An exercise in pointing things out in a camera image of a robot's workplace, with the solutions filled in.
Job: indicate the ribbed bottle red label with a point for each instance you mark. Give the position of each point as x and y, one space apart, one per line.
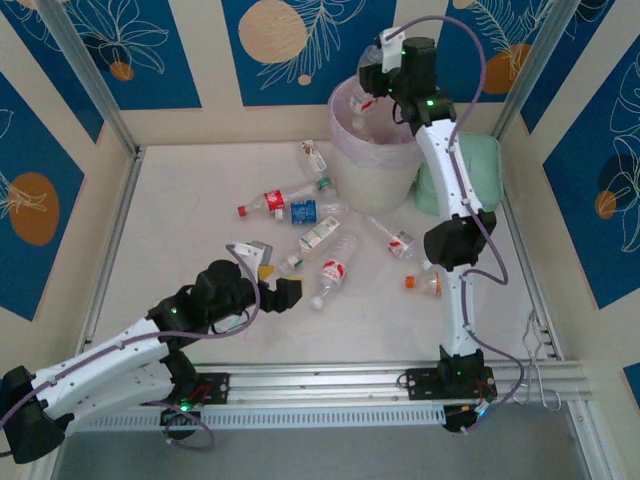
334 270

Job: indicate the pale purple bin liner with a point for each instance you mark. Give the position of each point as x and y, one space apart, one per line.
345 135

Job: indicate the white carton bottle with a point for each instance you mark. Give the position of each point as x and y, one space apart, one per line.
316 235

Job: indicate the blue label plastic bottle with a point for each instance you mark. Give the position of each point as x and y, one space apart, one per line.
304 211

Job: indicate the cola bottle red cap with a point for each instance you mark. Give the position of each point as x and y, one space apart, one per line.
274 200

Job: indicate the colourful label green cap bottle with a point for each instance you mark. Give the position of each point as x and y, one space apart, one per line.
314 159

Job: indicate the cream waste bin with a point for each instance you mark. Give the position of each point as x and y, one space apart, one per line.
370 182

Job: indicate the clear bottle red white label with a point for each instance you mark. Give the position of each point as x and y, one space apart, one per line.
400 245

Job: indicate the orange label orange cap bottle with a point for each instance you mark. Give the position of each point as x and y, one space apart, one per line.
425 284

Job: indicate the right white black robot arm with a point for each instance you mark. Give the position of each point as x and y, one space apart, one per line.
450 170

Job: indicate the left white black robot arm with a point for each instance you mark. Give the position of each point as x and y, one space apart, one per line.
100 365

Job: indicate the left black mount plate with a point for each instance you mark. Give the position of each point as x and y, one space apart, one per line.
215 387

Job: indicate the black mount plate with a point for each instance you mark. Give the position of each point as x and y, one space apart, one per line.
422 384
215 387

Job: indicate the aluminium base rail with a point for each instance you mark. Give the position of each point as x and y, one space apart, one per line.
325 382

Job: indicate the aluminium frame post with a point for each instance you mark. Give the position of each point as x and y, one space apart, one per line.
534 70
89 70

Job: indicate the aluminium side rail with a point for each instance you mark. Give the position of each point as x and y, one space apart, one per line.
532 280
120 215

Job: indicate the right black mount plate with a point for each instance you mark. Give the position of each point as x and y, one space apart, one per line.
422 384

